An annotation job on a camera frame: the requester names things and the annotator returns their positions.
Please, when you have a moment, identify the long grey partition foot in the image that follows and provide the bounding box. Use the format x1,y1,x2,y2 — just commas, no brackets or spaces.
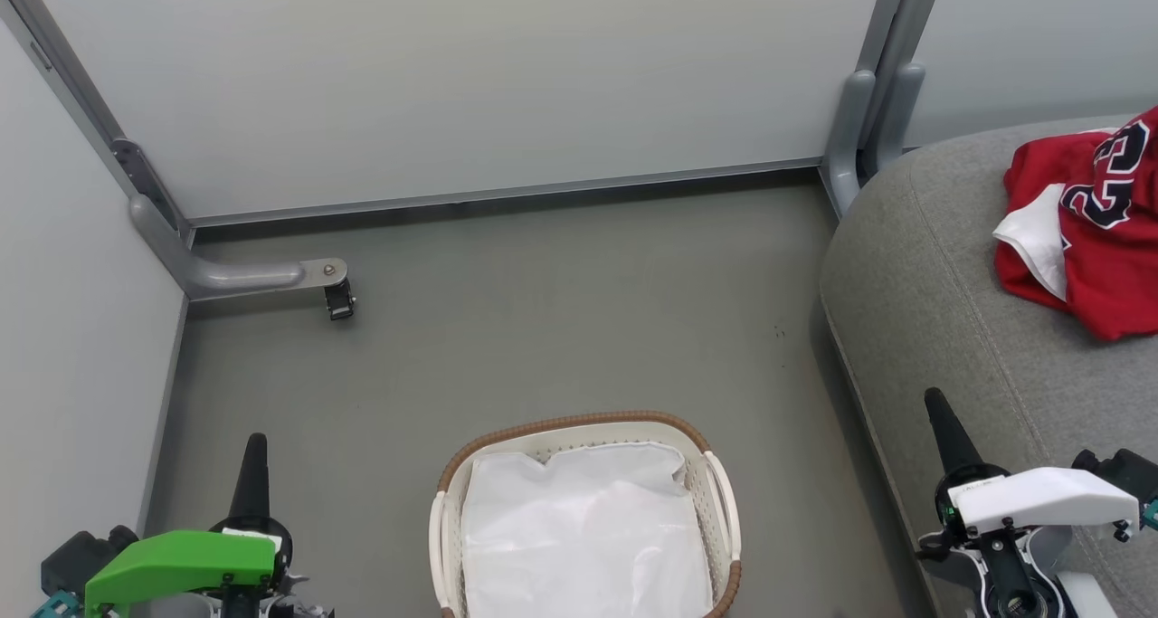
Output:
128,193,349,300

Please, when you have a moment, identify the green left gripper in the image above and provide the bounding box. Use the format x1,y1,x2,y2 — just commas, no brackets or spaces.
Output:
84,433,299,618

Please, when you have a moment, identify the red basketball jersey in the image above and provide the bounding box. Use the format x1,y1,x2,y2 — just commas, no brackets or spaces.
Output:
993,107,1158,343

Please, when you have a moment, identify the grey partition bottom rail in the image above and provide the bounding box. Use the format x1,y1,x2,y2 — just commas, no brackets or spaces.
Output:
185,155,826,230

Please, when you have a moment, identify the grey partition support foot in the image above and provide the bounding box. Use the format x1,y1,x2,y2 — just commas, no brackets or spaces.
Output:
870,62,927,180
821,68,878,219

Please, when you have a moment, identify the grey fabric sofa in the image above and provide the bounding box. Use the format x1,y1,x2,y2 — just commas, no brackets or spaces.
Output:
819,116,1158,618

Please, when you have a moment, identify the small white cloth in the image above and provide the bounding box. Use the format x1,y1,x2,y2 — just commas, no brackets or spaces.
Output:
993,182,1070,302

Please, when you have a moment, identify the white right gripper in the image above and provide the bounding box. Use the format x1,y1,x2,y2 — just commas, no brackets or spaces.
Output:
916,387,1141,618

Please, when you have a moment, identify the white laundry basket brown rim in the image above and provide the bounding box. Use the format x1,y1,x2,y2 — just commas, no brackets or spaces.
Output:
429,410,743,618

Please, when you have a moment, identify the grey aluminium partition post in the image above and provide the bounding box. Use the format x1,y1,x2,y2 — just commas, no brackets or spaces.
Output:
0,0,195,243
855,0,949,180

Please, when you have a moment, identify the white garment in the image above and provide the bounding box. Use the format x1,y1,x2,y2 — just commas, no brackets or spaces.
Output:
461,442,716,618

